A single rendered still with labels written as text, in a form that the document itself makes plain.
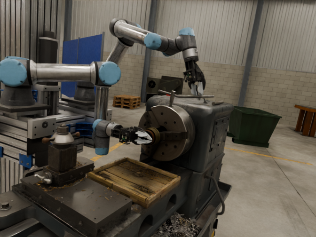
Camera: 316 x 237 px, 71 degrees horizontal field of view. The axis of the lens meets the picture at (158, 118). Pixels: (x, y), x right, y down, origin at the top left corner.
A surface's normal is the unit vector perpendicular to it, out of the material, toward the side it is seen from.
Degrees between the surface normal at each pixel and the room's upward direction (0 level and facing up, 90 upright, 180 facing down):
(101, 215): 0
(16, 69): 91
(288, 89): 90
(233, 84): 90
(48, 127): 90
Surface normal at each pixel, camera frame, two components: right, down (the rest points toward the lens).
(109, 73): 0.52, 0.21
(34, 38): 0.91, 0.18
